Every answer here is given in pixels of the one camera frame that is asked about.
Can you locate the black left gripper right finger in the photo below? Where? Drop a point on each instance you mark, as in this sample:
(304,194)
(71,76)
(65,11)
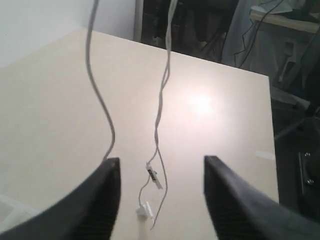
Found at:
(239,211)

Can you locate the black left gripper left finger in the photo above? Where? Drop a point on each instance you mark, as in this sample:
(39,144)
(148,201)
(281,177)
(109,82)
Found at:
(89,212)

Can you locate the white wired earphones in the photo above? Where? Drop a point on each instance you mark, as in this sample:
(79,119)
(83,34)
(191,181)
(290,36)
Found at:
(144,210)

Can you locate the clear plastic storage case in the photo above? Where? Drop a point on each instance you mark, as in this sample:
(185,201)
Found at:
(13,213)

